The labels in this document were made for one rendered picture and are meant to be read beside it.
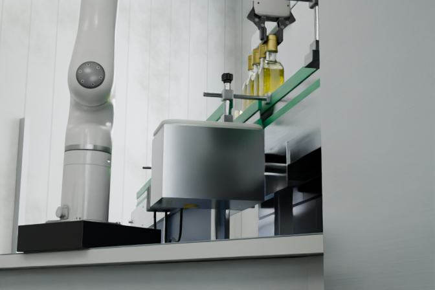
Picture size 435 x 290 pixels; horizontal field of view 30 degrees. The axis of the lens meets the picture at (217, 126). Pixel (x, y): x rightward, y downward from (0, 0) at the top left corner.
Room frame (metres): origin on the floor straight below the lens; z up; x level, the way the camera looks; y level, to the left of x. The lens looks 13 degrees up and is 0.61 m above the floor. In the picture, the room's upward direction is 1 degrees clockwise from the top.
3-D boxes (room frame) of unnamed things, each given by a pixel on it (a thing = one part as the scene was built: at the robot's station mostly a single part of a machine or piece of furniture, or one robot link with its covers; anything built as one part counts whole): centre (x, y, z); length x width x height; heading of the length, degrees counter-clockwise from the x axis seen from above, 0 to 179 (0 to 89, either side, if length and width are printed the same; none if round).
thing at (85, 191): (2.00, 0.33, 0.90); 0.19 x 0.19 x 0.18
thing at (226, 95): (1.90, -0.05, 1.12); 0.17 x 0.03 x 0.12; 103
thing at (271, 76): (2.05, -0.14, 1.16); 0.06 x 0.06 x 0.21; 12
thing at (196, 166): (1.77, 0.00, 0.92); 0.27 x 0.17 x 0.15; 103
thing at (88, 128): (2.03, 0.33, 1.12); 0.19 x 0.12 x 0.24; 6
